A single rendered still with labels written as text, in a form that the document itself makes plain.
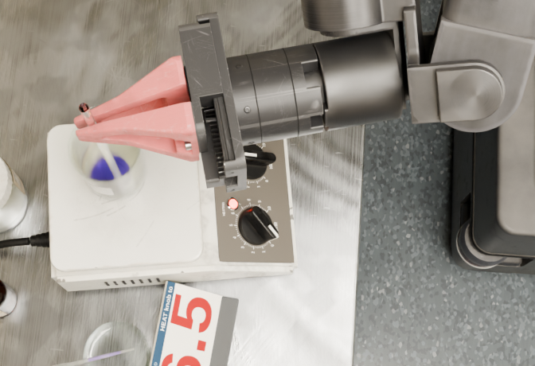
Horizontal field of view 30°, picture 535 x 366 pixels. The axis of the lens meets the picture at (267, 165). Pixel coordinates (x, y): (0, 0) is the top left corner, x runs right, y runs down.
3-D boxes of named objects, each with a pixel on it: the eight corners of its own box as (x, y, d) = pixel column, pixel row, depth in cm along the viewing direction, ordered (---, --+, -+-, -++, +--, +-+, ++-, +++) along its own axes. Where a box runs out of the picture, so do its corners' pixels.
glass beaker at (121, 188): (157, 196, 80) (147, 170, 72) (90, 212, 79) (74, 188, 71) (140, 126, 81) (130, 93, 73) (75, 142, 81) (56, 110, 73)
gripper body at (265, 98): (216, 171, 59) (338, 149, 59) (186, 13, 61) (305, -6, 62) (219, 196, 65) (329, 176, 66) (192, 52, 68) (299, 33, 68)
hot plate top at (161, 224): (195, 118, 82) (194, 114, 81) (205, 262, 79) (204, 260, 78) (48, 128, 81) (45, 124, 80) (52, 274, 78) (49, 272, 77)
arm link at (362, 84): (422, 126, 63) (400, 101, 68) (412, 19, 60) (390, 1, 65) (314, 146, 62) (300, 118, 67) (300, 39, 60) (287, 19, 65)
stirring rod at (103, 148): (126, 181, 78) (87, 100, 59) (126, 188, 78) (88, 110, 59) (118, 182, 78) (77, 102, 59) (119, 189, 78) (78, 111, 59)
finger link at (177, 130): (72, 154, 59) (229, 126, 59) (56, 43, 61) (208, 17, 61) (90, 182, 65) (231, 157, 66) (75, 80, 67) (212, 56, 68)
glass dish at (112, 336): (165, 359, 85) (163, 357, 82) (115, 403, 84) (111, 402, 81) (123, 310, 86) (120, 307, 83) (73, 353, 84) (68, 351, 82)
